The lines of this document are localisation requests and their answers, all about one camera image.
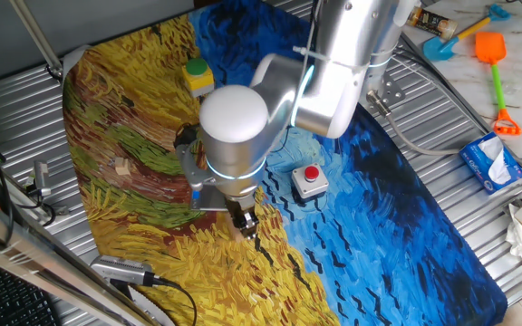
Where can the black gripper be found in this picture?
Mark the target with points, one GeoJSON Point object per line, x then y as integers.
{"type": "Point", "coordinates": [239, 204]}

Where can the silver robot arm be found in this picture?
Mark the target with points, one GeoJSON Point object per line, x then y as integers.
{"type": "Point", "coordinates": [333, 45]}

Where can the silver digital pocket scale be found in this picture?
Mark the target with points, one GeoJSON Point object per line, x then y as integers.
{"type": "Point", "coordinates": [209, 201]}

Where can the red button grey box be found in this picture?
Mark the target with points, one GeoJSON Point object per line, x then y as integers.
{"type": "Point", "coordinates": [310, 181]}

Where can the painted blue yellow cloth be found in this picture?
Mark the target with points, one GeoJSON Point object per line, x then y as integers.
{"type": "Point", "coordinates": [379, 226]}

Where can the small wooden block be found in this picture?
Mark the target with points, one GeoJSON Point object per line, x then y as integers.
{"type": "Point", "coordinates": [122, 166]}

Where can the green button yellow box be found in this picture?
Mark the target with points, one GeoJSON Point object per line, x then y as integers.
{"type": "Point", "coordinates": [196, 77]}

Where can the blue tissue box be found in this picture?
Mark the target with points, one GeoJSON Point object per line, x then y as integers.
{"type": "Point", "coordinates": [478, 165]}

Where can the black keyboard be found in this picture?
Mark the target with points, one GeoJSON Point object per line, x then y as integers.
{"type": "Point", "coordinates": [16, 299]}

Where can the blue toy shovel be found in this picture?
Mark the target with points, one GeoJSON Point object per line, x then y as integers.
{"type": "Point", "coordinates": [442, 47]}

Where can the brown labelled bottle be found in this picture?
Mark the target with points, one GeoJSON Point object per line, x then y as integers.
{"type": "Point", "coordinates": [431, 22]}

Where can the grey metal pole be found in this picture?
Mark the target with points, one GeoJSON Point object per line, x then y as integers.
{"type": "Point", "coordinates": [34, 36]}

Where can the orange toy shovel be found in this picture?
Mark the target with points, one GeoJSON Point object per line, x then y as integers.
{"type": "Point", "coordinates": [491, 47]}

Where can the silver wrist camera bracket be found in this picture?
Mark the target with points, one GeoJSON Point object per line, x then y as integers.
{"type": "Point", "coordinates": [193, 169]}

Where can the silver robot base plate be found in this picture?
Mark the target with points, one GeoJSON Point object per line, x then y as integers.
{"type": "Point", "coordinates": [392, 93]}

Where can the small silver clamped camera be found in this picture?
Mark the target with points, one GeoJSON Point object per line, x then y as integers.
{"type": "Point", "coordinates": [41, 179]}

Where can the aluminium frame bar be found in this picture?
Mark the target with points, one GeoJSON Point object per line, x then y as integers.
{"type": "Point", "coordinates": [39, 262]}

